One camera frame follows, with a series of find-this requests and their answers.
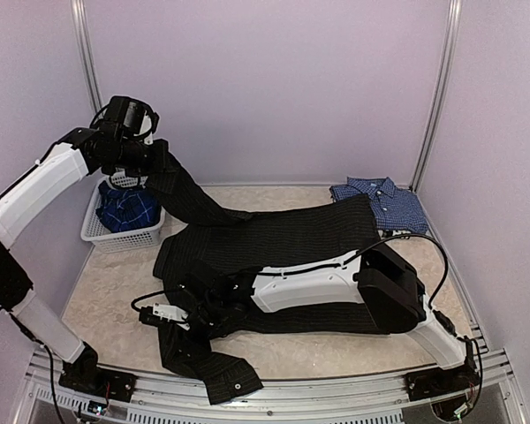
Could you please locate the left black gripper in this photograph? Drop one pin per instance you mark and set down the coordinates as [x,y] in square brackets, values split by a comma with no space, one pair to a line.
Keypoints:
[160,161]

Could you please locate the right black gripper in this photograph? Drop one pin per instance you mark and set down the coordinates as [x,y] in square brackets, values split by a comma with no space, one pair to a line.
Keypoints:
[200,340]

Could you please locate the black pinstripe long sleeve shirt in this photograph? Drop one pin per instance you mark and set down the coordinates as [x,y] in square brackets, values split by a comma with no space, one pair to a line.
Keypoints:
[219,241]

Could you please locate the white plastic laundry basket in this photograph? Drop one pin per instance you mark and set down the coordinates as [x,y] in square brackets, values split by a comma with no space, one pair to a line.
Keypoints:
[93,231]

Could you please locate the blue checked shirt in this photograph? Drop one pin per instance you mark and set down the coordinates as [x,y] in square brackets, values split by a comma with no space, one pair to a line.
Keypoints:
[396,210]

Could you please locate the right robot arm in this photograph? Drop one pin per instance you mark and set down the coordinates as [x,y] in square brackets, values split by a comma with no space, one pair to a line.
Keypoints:
[374,290]

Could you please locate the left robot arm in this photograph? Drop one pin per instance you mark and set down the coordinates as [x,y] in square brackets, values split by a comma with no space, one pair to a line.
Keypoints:
[120,137]

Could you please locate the dark blue plaid shirt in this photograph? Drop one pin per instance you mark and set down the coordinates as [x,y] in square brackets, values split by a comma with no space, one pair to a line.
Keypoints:
[127,209]

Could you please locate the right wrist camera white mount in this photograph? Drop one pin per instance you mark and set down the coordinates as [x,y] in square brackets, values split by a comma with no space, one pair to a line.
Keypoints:
[158,314]

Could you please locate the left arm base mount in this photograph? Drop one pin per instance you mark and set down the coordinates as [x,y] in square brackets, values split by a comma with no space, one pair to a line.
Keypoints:
[85,376]

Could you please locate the left aluminium frame post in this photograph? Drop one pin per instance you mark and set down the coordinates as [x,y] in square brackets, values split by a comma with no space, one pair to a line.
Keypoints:
[86,56]

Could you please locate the aluminium frame post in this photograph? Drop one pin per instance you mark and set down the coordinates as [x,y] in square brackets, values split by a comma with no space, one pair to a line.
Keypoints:
[86,56]
[439,95]

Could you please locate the front aluminium rail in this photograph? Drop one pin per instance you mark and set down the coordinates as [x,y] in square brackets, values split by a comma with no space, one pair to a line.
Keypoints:
[163,398]

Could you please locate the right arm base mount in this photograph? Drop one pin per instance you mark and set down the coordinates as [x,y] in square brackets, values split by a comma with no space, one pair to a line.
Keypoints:
[436,382]

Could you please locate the right aluminium frame post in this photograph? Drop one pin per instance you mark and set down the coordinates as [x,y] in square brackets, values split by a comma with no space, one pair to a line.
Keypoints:
[439,95]

